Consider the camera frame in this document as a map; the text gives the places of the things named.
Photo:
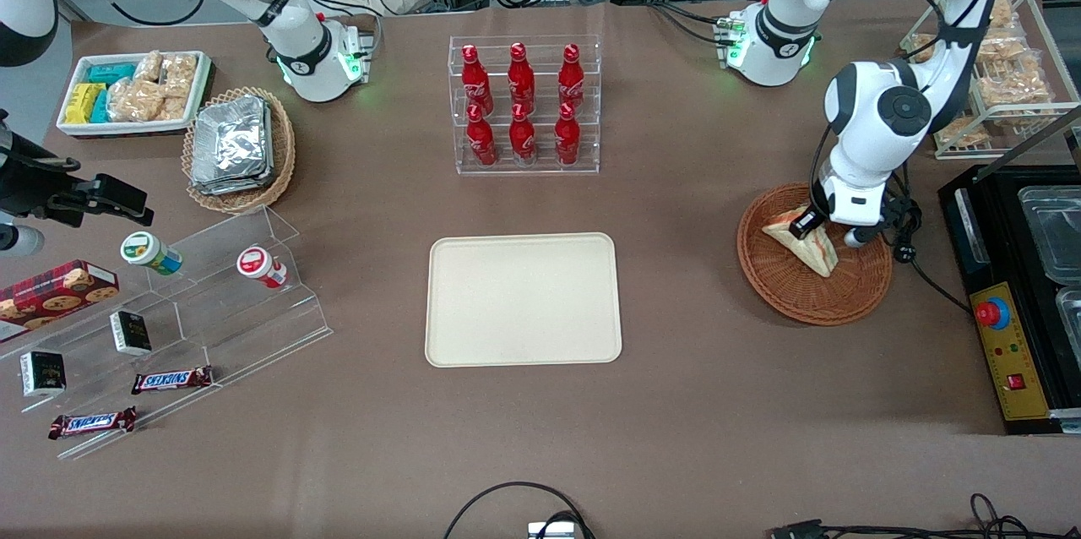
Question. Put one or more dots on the black appliance with yellow panel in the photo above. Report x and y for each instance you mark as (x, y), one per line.
(1013, 252)

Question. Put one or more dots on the gray metal bar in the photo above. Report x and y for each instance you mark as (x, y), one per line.
(1030, 149)

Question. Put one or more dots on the small black tea box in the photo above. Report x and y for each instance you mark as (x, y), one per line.
(42, 374)
(131, 334)

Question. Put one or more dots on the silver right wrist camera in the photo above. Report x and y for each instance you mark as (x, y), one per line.
(19, 240)

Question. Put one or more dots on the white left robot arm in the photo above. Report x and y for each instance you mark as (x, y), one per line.
(870, 100)

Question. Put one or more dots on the green label white-lid cup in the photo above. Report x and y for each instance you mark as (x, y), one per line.
(142, 249)

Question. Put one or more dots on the clear acrylic stepped stand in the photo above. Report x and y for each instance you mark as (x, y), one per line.
(253, 328)

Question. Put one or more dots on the brown wicker basket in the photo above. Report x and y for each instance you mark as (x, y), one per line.
(785, 294)

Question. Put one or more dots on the triangle sandwich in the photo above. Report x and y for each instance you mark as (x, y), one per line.
(815, 256)

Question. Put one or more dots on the red label white-lid cup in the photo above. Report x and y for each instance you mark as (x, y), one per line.
(253, 262)

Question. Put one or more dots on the yellow snack packet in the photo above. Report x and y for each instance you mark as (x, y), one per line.
(83, 102)

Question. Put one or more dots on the cream plastic tray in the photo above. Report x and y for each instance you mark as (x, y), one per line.
(524, 302)

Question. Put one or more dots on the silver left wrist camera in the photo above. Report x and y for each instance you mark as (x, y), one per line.
(856, 236)

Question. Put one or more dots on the small silver device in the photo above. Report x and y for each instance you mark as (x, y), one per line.
(549, 532)

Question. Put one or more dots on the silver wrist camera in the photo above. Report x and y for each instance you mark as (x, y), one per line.
(856, 236)
(19, 240)

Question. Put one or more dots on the clear plastic container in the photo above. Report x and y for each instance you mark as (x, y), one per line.
(1056, 235)
(1071, 328)

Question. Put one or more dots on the red cola bottle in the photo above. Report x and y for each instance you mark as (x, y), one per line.
(567, 138)
(521, 78)
(482, 142)
(523, 140)
(572, 81)
(475, 83)

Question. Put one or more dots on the Snickers chocolate bar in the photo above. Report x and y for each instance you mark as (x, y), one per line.
(91, 422)
(169, 380)

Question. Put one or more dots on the red tartan cookie box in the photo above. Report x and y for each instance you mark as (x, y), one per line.
(51, 294)

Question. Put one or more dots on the light tan wicker basket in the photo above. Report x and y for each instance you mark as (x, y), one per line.
(285, 152)

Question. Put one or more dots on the clear acrylic bottle rack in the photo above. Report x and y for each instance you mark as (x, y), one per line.
(545, 57)

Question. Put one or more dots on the clear bagged rice cracker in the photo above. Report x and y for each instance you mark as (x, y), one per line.
(173, 108)
(135, 100)
(149, 66)
(179, 74)

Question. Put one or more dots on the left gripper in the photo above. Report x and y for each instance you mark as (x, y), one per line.
(806, 222)

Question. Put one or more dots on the red emergency stop button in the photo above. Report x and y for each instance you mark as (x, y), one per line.
(992, 313)

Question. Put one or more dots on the white rectangular snack tray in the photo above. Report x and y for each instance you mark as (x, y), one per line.
(118, 129)

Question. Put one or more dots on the bagged fried snack pack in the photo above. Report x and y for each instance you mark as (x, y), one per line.
(963, 132)
(1002, 11)
(925, 49)
(1013, 83)
(1005, 45)

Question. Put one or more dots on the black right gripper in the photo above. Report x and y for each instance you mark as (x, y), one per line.
(29, 186)

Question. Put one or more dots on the teal snack packet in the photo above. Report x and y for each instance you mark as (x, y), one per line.
(100, 108)
(110, 73)

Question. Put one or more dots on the silver foil container stack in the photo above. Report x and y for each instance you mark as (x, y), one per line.
(232, 142)

